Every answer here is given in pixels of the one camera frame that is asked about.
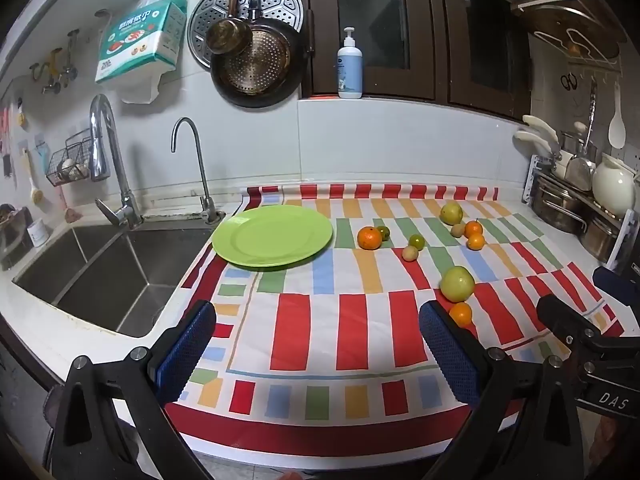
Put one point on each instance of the black scissors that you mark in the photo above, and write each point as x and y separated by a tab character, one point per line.
568	81

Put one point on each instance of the round steel steamer rack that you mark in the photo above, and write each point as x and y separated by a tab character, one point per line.
280	0

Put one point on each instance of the person's right forearm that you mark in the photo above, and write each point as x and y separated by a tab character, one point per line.
610	442

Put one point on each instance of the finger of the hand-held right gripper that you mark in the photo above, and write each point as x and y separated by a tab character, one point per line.
610	281
562	316

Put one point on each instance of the yellow-green apple far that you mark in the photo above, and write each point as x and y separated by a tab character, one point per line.
451	212

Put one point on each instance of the large chrome faucet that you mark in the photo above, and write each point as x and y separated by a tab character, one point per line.
102	135

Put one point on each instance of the green tangerine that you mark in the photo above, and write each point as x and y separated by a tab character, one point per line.
384	232
416	241

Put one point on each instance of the steel ladle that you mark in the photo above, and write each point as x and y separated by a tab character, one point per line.
581	167

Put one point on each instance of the green plate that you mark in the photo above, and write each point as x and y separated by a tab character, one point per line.
272	235

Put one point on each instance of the dark wooden window frame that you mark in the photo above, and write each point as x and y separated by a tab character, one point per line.
430	35

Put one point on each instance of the striped colourful table cloth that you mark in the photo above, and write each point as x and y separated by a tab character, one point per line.
300	330

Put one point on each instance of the orange with stem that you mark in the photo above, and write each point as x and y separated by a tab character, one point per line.
473	228

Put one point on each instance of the white plastic spoon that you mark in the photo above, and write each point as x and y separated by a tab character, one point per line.
616	127

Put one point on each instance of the small brown fruit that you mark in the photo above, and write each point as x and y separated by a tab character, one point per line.
410	253
457	231

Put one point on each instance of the steel pot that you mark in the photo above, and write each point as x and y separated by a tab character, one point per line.
555	205
600	237

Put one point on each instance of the large green pear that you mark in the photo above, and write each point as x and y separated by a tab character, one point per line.
457	283

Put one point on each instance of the thin gooseneck faucet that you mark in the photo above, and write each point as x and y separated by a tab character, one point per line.
200	160

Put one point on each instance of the steel kitchen sink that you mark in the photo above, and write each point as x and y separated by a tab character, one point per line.
100	280

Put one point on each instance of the black frying pan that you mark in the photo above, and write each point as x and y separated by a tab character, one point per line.
295	60

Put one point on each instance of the white ceramic pitcher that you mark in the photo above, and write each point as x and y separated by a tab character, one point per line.
612	187

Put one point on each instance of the white cup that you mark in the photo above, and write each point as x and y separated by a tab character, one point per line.
37	234

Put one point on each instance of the steel pots on rack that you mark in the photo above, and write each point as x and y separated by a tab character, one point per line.
529	180

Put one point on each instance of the white blue soap bottle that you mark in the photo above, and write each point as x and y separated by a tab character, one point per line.
349	67

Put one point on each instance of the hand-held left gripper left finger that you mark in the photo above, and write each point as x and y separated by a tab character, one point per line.
187	350

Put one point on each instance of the copper strainer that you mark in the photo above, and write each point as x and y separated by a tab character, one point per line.
257	62

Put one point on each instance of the small brass pot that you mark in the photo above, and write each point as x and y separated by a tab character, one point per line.
227	35

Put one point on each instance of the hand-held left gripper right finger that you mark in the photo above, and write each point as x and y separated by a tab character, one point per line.
450	350

